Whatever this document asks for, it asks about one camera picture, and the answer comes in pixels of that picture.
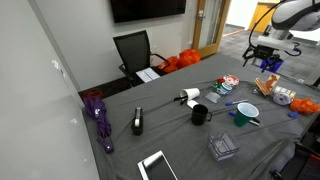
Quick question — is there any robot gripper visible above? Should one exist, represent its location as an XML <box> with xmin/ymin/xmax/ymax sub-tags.
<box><xmin>242</xmin><ymin>44</ymin><xmax>284</xmax><ymax>73</ymax></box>

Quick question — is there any green plastic cup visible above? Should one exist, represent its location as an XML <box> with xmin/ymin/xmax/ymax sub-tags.
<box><xmin>233</xmin><ymin>102</ymin><xmax>260</xmax><ymax>128</ymax></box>

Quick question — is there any black cap white pen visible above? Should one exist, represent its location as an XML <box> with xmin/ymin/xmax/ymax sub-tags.
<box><xmin>248</xmin><ymin>118</ymin><xmax>262</xmax><ymax>127</ymax></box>

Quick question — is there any white paper cup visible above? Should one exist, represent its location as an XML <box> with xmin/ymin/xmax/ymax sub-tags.
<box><xmin>179</xmin><ymin>87</ymin><xmax>201</xmax><ymax>101</ymax></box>

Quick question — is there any blue bin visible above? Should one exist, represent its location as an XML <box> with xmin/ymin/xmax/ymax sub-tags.
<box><xmin>259</xmin><ymin>58</ymin><xmax>285</xmax><ymax>74</ymax></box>

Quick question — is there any wooden block with orange strip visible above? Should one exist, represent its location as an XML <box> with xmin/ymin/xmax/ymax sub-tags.
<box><xmin>264</xmin><ymin>73</ymin><xmax>281</xmax><ymax>94</ymax></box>
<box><xmin>253</xmin><ymin>77</ymin><xmax>269</xmax><ymax>97</ymax></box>

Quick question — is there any red and white round container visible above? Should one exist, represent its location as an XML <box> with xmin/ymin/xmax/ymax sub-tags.
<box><xmin>222</xmin><ymin>74</ymin><xmax>240</xmax><ymax>89</ymax></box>

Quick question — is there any white ribbon spool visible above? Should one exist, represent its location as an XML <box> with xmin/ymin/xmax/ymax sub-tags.
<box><xmin>274</xmin><ymin>93</ymin><xmax>292</xmax><ymax>106</ymax></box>

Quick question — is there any yellow wooden cabinet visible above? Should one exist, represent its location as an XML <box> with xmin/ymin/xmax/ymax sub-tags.
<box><xmin>248</xmin><ymin>1</ymin><xmax>278</xmax><ymax>34</ymax></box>

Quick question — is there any teal round container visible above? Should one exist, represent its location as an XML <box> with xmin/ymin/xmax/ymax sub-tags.
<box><xmin>212</xmin><ymin>82</ymin><xmax>228</xmax><ymax>96</ymax></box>

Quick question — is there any clear flat plastic tray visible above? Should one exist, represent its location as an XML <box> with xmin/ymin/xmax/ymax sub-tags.
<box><xmin>204</xmin><ymin>74</ymin><xmax>241</xmax><ymax>104</ymax></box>

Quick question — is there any wooden glass door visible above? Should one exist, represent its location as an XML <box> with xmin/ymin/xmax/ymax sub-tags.
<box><xmin>192</xmin><ymin>0</ymin><xmax>232</xmax><ymax>58</ymax></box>

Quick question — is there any orange cloth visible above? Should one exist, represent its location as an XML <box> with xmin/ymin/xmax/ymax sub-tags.
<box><xmin>289</xmin><ymin>97</ymin><xmax>320</xmax><ymax>116</ymax></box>

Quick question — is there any orange plastic bag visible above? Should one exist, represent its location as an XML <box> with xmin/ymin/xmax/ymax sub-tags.
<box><xmin>159</xmin><ymin>55</ymin><xmax>181</xmax><ymax>74</ymax></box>
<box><xmin>178</xmin><ymin>48</ymin><xmax>202</xmax><ymax>70</ymax></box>

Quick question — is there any black mug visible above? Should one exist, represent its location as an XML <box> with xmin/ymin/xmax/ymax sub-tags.
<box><xmin>191</xmin><ymin>103</ymin><xmax>213</xmax><ymax>127</ymax></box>

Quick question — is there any clear plastic box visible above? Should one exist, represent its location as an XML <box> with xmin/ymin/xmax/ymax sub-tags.
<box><xmin>207</xmin><ymin>129</ymin><xmax>241</xmax><ymax>162</ymax></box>

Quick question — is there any white paper sheet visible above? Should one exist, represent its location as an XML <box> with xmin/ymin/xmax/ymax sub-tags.
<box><xmin>135</xmin><ymin>67</ymin><xmax>161</xmax><ymax>84</ymax></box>

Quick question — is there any grey tablecloth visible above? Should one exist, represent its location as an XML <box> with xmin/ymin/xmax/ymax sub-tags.
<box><xmin>81</xmin><ymin>53</ymin><xmax>320</xmax><ymax>180</ymax></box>

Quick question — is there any black mesh office chair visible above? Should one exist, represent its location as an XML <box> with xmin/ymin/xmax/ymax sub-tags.
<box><xmin>112</xmin><ymin>29</ymin><xmax>171</xmax><ymax>88</ymax></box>

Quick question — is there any black screen tablet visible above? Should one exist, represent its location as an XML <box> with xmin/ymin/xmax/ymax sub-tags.
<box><xmin>137</xmin><ymin>150</ymin><xmax>179</xmax><ymax>180</ymax></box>

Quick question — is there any red object on floor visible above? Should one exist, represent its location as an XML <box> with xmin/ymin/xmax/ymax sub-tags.
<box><xmin>83</xmin><ymin>88</ymin><xmax>105</xmax><ymax>100</ymax></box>

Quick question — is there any purple folded umbrella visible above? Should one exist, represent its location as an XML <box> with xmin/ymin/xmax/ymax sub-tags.
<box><xmin>82</xmin><ymin>96</ymin><xmax>115</xmax><ymax>155</ymax></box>

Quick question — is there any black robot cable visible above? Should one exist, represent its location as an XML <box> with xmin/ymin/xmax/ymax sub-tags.
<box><xmin>248</xmin><ymin>0</ymin><xmax>303</xmax><ymax>58</ymax></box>

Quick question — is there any black wall television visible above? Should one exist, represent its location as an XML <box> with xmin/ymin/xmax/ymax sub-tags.
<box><xmin>109</xmin><ymin>0</ymin><xmax>187</xmax><ymax>24</ymax></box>

